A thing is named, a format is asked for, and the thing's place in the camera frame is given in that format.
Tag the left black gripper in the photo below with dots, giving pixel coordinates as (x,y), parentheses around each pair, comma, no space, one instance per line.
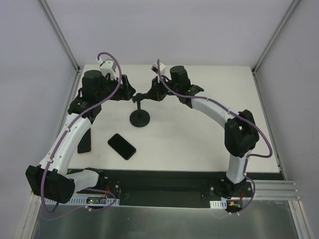
(125,87)

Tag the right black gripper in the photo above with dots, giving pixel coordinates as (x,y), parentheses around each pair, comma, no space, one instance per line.
(156,89)

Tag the black smartphone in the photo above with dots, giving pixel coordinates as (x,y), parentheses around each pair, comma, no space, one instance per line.
(122,146)

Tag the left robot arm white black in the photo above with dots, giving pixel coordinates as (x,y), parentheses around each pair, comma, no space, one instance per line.
(49,178)

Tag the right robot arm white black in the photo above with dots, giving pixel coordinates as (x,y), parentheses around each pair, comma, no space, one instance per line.
(240,137)

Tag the black phone stand near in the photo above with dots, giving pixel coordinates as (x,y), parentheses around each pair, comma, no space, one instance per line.
(139,117)

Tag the black phone cream case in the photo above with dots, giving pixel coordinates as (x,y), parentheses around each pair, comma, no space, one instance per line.
(85,144)

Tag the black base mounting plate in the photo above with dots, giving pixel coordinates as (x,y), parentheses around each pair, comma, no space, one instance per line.
(176,189)

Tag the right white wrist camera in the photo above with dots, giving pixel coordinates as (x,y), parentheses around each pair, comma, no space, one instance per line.
(156,68)

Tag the left aluminium frame post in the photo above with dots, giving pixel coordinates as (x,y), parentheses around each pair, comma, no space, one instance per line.
(58,33)

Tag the aluminium frame post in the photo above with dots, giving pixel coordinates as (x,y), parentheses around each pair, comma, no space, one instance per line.
(58,33)
(276,34)

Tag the right white cable duct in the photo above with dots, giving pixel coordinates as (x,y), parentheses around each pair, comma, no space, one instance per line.
(221,204)

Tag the aluminium rail right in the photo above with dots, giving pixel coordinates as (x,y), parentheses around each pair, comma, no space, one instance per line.
(280,190)

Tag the right aluminium frame post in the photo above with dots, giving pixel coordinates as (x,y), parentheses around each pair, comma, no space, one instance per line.
(276,34)

